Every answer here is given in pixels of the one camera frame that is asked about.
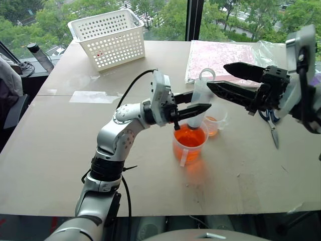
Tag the grey rounded shell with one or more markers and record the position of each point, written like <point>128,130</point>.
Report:
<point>190,236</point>

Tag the black stand leg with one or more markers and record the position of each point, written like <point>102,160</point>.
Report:
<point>293,221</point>

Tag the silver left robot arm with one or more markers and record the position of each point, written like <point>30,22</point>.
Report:
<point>110,135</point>

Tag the grey garment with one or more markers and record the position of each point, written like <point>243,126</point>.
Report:
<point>10,80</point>

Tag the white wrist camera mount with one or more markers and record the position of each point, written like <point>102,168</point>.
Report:
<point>296,45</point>
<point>160,95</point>

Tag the clear plastic bag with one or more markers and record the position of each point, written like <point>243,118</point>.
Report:
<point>270,52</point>

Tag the white perforated plastic basket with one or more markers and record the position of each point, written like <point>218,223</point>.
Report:
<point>113,45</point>

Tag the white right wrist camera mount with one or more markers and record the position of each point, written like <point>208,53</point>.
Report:
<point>296,45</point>

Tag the clear tape patch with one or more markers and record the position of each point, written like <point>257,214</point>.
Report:
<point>92,97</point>

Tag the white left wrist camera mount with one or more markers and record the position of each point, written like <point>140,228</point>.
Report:
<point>160,95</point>

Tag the black water bottle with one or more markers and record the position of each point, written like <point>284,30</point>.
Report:
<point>41,59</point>

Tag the black chair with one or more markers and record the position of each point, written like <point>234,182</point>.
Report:
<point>16,110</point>

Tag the pink white flat pad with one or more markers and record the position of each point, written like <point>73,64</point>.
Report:
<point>220,57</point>

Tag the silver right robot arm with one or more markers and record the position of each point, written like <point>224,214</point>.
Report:
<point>313,118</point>

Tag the black window frame post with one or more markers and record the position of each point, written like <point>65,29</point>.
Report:
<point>194,20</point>

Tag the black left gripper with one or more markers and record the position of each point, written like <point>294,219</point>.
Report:
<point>171,110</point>

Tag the large cup with red liquid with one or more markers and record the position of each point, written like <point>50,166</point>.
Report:
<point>188,148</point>

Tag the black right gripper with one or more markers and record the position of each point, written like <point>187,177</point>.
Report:
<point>273,85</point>

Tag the clear measuring jug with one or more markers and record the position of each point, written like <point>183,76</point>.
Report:
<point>200,88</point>

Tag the small clear measuring cup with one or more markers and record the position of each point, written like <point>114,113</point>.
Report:
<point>213,125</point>

